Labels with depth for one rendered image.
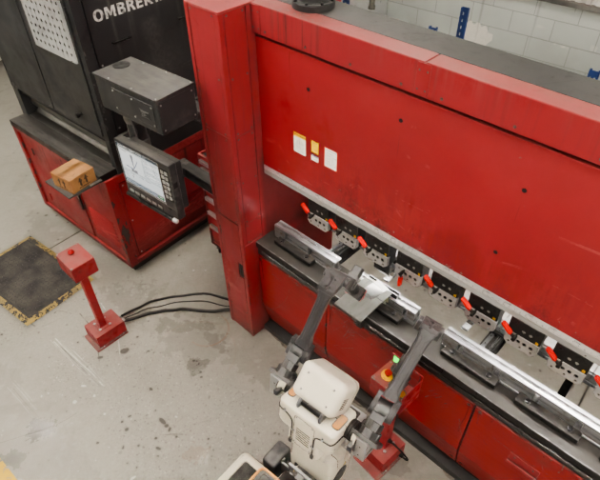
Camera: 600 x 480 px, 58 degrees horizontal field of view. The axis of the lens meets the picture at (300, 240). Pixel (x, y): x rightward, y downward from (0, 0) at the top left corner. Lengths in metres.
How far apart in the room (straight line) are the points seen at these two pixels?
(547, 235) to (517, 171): 0.27
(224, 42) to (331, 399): 1.63
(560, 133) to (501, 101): 0.22
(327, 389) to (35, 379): 2.53
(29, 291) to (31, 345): 0.54
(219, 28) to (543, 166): 1.49
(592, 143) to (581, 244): 0.40
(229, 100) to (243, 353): 1.88
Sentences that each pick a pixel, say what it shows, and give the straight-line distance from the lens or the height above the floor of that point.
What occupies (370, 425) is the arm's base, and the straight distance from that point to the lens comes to 2.19.
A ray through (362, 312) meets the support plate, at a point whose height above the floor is 1.00.
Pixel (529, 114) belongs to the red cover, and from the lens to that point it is 1.98.
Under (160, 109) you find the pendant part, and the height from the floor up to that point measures 1.90.
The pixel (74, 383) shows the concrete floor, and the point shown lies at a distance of 4.05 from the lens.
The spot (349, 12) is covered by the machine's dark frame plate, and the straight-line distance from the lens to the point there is 2.54.
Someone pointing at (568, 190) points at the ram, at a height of 2.02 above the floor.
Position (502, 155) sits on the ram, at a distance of 2.11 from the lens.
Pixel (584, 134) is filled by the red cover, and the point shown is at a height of 2.24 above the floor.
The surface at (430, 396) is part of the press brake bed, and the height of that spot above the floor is 0.59.
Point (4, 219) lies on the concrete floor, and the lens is 5.62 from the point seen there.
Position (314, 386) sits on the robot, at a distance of 2.13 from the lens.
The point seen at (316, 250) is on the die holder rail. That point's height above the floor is 0.97.
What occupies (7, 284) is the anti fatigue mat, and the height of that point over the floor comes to 0.01.
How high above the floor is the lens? 3.14
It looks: 42 degrees down
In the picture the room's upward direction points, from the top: 1 degrees counter-clockwise
